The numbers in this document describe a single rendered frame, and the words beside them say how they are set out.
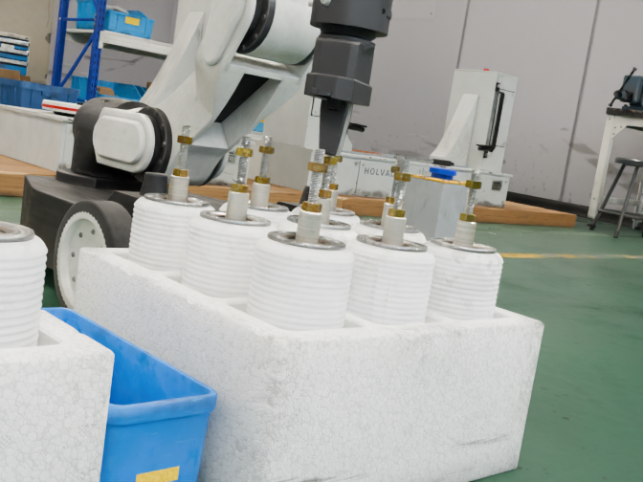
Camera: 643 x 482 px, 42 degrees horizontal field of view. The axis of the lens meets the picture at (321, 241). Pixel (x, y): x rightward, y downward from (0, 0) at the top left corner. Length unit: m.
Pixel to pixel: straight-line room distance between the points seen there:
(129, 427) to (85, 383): 0.10
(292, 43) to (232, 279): 0.65
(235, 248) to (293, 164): 2.84
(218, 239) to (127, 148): 0.78
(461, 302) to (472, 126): 3.76
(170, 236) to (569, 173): 5.75
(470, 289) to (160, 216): 0.35
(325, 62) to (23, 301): 0.45
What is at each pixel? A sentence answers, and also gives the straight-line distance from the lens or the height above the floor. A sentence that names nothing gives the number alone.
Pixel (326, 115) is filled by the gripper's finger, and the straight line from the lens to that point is 0.94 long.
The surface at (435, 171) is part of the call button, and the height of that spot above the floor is 0.32.
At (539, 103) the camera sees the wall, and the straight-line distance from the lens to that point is 6.78.
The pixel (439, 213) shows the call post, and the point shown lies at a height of 0.27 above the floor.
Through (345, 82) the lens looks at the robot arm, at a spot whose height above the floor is 0.41.
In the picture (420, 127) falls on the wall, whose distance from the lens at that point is 7.45.
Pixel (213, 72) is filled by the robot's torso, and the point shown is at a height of 0.42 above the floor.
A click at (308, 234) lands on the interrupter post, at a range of 0.78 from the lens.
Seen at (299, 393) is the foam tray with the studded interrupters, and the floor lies 0.13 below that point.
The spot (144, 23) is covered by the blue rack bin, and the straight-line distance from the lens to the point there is 6.16.
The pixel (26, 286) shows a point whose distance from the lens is 0.61.
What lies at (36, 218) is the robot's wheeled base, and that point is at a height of 0.12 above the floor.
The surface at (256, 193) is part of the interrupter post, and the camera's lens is 1.04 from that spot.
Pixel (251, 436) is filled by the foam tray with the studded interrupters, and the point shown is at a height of 0.09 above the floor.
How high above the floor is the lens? 0.36
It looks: 8 degrees down
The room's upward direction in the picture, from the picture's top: 9 degrees clockwise
